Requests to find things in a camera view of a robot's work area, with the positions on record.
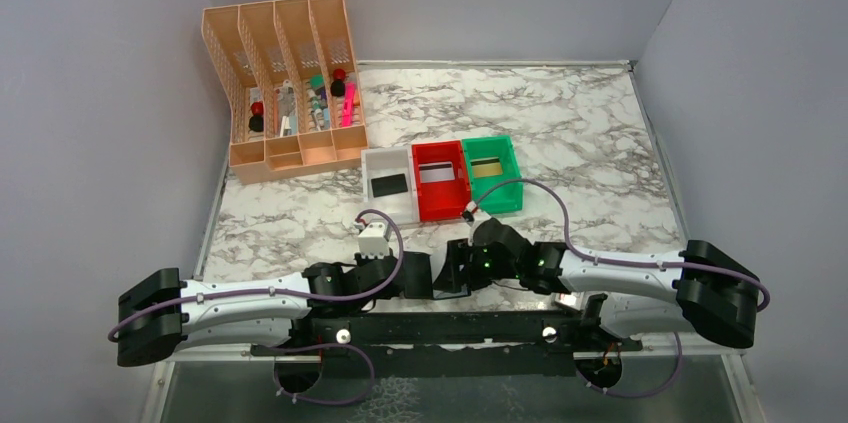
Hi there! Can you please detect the silver card tin box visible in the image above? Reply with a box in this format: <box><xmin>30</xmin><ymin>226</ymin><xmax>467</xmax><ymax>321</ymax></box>
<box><xmin>552</xmin><ymin>293</ymin><xmax>584</xmax><ymax>311</ymax></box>

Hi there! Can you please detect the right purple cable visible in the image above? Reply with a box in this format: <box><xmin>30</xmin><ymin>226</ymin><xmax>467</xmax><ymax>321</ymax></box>
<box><xmin>462</xmin><ymin>178</ymin><xmax>772</xmax><ymax>401</ymax></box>

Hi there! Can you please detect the white plastic bin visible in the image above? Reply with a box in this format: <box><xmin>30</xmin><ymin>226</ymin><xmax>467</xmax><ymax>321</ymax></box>
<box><xmin>361</xmin><ymin>145</ymin><xmax>421</xmax><ymax>226</ymax></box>

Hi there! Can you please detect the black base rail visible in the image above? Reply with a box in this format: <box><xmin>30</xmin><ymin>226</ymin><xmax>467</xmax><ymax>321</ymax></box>
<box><xmin>250</xmin><ymin>310</ymin><xmax>642</xmax><ymax>379</ymax></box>

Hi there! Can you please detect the black leather card holder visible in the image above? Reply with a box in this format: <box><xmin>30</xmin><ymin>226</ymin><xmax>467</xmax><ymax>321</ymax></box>
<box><xmin>432</xmin><ymin>279</ymin><xmax>493</xmax><ymax>301</ymax></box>

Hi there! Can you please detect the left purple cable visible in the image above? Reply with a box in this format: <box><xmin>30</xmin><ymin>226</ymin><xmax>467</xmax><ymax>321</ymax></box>
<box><xmin>107</xmin><ymin>208</ymin><xmax>405</xmax><ymax>407</ymax></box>

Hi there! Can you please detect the black credit card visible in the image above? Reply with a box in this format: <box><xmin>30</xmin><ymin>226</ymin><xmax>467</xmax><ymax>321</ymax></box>
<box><xmin>370</xmin><ymin>173</ymin><xmax>409</xmax><ymax>198</ymax></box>

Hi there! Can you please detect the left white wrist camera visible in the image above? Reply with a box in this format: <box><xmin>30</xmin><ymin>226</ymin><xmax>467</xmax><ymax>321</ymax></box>
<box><xmin>356</xmin><ymin>221</ymin><xmax>391</xmax><ymax>259</ymax></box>

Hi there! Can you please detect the gold credit card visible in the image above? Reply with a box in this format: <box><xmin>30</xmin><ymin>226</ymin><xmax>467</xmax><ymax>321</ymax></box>
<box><xmin>470</xmin><ymin>157</ymin><xmax>503</xmax><ymax>179</ymax></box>

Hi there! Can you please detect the pink highlighter pen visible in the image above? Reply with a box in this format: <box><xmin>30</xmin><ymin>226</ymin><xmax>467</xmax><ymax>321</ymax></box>
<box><xmin>340</xmin><ymin>82</ymin><xmax>359</xmax><ymax>127</ymax></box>

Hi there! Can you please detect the red black stamp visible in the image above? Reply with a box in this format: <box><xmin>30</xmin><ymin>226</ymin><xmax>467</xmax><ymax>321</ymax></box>
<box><xmin>248</xmin><ymin>101</ymin><xmax>264</xmax><ymax>133</ymax></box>
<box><xmin>330</xmin><ymin>68</ymin><xmax>348</xmax><ymax>98</ymax></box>

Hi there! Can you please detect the peach plastic desk organizer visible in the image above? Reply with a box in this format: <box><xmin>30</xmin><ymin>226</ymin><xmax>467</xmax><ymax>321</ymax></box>
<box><xmin>201</xmin><ymin>0</ymin><xmax>369</xmax><ymax>184</ymax></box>

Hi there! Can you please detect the green plastic bin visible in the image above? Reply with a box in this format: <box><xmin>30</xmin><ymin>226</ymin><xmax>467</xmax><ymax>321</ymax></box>
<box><xmin>461</xmin><ymin>135</ymin><xmax>524</xmax><ymax>214</ymax></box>

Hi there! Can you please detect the purple cable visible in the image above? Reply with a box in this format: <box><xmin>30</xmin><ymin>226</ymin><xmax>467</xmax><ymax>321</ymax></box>
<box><xmin>462</xmin><ymin>178</ymin><xmax>772</xmax><ymax>401</ymax></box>
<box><xmin>107</xmin><ymin>208</ymin><xmax>405</xmax><ymax>407</ymax></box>

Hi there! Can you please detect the white stapler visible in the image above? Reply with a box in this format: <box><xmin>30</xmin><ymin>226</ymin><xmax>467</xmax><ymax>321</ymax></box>
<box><xmin>275</xmin><ymin>80</ymin><xmax>298</xmax><ymax>137</ymax></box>

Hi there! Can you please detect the red plastic bin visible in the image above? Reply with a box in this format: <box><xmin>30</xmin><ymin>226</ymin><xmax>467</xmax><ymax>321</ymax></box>
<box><xmin>411</xmin><ymin>140</ymin><xmax>471</xmax><ymax>222</ymax></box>

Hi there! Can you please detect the silver credit card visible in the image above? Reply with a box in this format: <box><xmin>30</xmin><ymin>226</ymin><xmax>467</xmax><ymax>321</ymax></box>
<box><xmin>418</xmin><ymin>161</ymin><xmax>456</xmax><ymax>184</ymax></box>

